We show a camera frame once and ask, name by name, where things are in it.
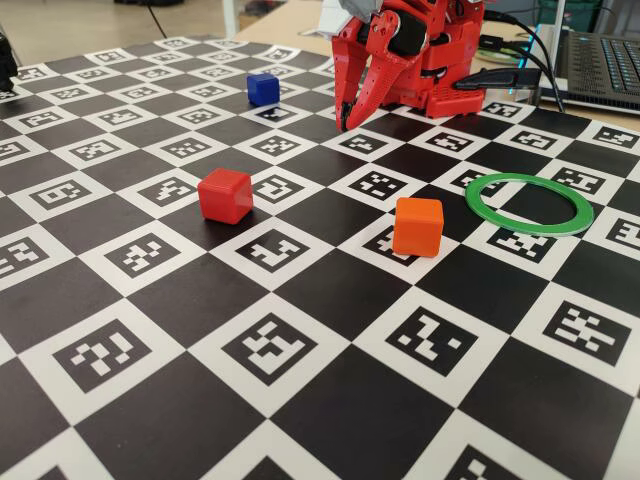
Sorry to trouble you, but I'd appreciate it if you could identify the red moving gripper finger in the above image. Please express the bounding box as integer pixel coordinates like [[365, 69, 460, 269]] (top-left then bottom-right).
[[346, 8, 419, 133]]

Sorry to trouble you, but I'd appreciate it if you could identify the red fixed gripper finger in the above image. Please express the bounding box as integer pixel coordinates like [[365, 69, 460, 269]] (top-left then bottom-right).
[[331, 19, 371, 133]]

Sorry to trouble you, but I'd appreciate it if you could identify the red gripper body black motor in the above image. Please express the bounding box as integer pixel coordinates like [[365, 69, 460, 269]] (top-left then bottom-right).
[[349, 0, 437, 60]]

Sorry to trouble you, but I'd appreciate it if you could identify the blue cube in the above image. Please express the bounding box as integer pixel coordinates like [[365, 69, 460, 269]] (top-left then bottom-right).
[[246, 72, 280, 107]]

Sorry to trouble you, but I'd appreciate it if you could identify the orange cube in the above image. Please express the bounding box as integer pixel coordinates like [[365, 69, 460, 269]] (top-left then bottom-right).
[[391, 197, 445, 259]]

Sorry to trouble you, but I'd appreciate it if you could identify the red cube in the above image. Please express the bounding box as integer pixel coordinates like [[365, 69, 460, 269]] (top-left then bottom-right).
[[197, 168, 254, 225]]

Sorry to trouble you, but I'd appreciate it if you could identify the red perforated robot base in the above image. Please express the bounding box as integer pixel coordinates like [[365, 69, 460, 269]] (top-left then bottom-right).
[[382, 74, 485, 120]]

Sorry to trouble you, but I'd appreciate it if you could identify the black white marker strip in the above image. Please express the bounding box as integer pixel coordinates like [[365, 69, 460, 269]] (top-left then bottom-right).
[[298, 28, 355, 41]]

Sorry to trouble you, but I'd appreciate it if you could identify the green white disc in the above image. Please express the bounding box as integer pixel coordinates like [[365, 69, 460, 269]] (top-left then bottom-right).
[[477, 48, 522, 64]]

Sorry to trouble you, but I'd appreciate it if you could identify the black power plug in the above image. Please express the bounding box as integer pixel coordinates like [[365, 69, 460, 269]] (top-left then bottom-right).
[[453, 68, 542, 92]]

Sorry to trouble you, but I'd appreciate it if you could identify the white table leg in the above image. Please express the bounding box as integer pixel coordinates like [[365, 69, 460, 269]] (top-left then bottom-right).
[[221, 0, 240, 40]]

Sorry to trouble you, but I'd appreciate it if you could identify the grey laptop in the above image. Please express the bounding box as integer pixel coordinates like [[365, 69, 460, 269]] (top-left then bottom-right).
[[537, 24, 640, 112]]

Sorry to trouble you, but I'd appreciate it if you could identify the black white marker checkerboard mat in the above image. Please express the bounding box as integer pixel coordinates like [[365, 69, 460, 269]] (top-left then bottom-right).
[[0, 34, 640, 480]]

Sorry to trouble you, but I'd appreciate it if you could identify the black stand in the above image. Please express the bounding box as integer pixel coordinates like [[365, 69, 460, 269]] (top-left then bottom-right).
[[0, 33, 20, 92]]

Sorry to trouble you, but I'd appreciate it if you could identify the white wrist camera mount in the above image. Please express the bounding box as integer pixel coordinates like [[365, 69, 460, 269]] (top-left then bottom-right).
[[319, 0, 384, 37]]

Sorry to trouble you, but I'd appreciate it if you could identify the black usb cable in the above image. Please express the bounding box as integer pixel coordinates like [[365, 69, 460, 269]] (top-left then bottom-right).
[[478, 35, 544, 71]]

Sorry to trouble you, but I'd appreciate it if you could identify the thin black floor cable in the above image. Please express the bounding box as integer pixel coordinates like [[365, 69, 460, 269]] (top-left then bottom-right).
[[143, 0, 169, 39]]

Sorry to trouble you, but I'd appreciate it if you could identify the green flat ring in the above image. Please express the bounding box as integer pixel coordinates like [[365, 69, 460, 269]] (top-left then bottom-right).
[[464, 172, 595, 237]]

